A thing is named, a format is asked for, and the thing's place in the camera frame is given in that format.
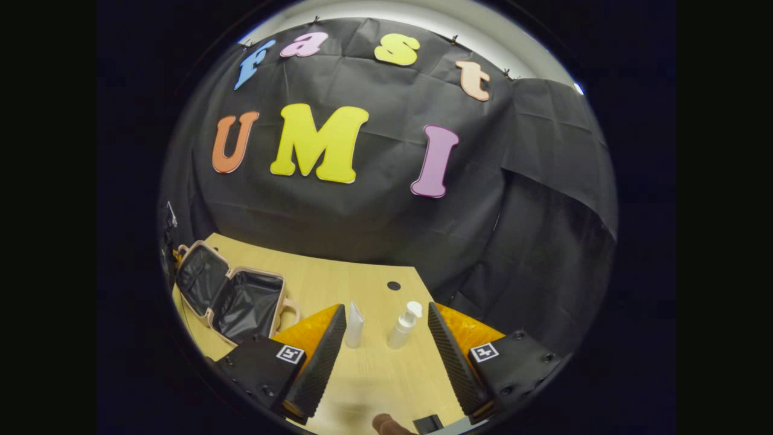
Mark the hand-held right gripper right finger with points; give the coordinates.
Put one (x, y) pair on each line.
(456, 368)

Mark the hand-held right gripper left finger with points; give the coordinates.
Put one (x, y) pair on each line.
(320, 368)

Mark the white skin care tube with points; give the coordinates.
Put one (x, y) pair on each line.
(354, 329)

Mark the white pump bottle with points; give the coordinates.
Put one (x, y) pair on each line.
(401, 329)

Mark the pink suitcase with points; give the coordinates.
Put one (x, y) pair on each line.
(244, 302)

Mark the black backdrop cloth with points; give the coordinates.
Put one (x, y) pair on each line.
(362, 229)

